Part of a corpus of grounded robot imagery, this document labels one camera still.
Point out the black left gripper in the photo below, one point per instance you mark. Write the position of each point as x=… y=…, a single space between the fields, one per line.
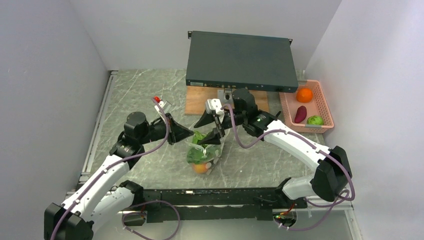
x=177 y=132

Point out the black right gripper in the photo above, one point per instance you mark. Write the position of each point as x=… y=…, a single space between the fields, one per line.
x=205 y=119

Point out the polka dot zip top bag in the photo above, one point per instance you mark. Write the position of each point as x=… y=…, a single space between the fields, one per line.
x=212 y=163

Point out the green fake leafy vegetable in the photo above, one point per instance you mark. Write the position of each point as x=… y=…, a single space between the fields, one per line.
x=199 y=154

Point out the orange fake peach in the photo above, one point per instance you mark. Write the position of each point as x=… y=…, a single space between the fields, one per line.
x=201 y=168

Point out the purple fake sweet potato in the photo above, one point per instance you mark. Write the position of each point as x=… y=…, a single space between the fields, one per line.
x=301 y=114

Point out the orange fake fruit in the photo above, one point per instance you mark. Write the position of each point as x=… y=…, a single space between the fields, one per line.
x=304 y=95

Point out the green fake lime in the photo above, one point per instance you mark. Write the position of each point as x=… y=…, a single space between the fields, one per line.
x=315 y=120

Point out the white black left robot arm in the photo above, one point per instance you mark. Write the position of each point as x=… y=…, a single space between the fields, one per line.
x=81 y=215

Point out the wooden board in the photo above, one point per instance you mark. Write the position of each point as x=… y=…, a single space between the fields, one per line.
x=196 y=97

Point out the pink plastic basket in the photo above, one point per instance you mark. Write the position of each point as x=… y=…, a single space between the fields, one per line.
x=316 y=107

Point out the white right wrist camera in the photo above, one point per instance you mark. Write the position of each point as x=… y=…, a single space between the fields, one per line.
x=214 y=106

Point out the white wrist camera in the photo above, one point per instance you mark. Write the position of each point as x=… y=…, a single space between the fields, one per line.
x=164 y=104
x=214 y=106

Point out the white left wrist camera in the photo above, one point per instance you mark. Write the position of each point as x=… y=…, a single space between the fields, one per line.
x=164 y=104

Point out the grey metal bracket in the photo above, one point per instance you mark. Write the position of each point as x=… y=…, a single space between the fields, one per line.
x=225 y=95

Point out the dark network switch box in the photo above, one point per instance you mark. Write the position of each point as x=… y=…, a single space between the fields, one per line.
x=234 y=61

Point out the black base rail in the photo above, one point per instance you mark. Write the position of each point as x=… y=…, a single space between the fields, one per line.
x=259 y=203

